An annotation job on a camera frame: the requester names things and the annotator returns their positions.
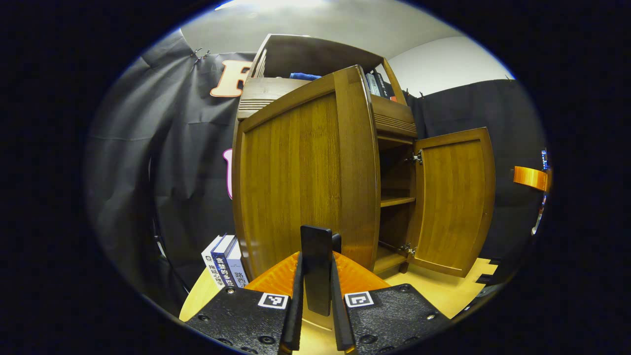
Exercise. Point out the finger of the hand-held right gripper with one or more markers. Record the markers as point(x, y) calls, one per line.
point(530, 177)

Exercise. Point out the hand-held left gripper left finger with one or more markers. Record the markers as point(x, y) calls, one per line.
point(296, 315)

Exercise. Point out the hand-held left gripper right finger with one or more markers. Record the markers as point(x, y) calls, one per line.
point(340, 320)

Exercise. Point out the wooden shoe cabinet door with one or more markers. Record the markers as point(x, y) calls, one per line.
point(296, 172)
point(453, 197)

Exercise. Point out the wooden double-door shoe cabinet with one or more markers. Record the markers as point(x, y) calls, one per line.
point(315, 49)

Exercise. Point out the metal door hinge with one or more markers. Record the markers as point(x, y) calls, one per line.
point(408, 249)
point(417, 158)

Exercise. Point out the wooden cabinet shelf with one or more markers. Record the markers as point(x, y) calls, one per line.
point(397, 200)

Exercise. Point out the black backdrop cloth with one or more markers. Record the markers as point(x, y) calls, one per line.
point(162, 148)
point(503, 123)

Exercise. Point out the light blue standing book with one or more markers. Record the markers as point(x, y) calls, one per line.
point(238, 268)

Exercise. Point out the dark blue standing book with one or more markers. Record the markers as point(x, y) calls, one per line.
point(223, 261)

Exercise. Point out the dark spine book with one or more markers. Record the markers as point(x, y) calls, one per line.
point(385, 86)

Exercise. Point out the pale striped book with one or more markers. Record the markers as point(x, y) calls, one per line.
point(372, 85)

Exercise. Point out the blue towel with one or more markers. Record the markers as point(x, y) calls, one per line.
point(303, 76)

